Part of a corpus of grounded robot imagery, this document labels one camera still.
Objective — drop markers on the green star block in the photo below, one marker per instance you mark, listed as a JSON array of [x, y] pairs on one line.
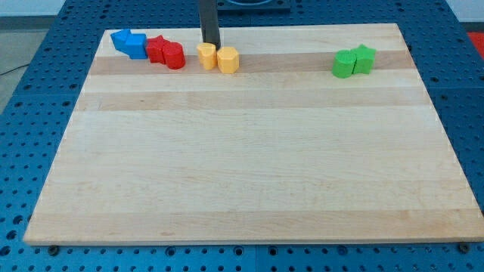
[[365, 58]]

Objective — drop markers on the green cylinder block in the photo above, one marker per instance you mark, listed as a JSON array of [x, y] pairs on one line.
[[344, 63]]

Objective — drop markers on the yellow heart block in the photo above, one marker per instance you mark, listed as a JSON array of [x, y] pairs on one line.
[[207, 55]]

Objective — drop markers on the blue cube block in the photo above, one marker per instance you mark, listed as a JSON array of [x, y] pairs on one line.
[[135, 46]]

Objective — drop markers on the blue pentagon block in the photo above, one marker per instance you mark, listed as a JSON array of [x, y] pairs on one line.
[[119, 39]]

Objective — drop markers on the yellow hexagon block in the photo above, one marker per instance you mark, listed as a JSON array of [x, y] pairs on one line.
[[228, 60]]

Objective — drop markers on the wooden board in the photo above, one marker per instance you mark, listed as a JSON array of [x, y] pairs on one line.
[[282, 151]]

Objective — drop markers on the red star block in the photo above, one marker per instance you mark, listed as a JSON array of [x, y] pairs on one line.
[[154, 49]]

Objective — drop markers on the red object at edge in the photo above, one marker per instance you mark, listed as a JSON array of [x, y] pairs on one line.
[[477, 38]]

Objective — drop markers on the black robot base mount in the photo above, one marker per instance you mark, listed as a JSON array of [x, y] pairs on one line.
[[253, 5]]

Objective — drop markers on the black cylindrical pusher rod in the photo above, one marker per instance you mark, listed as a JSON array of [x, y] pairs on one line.
[[209, 22]]

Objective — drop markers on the red cylinder block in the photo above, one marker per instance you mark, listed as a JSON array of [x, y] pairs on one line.
[[174, 56]]

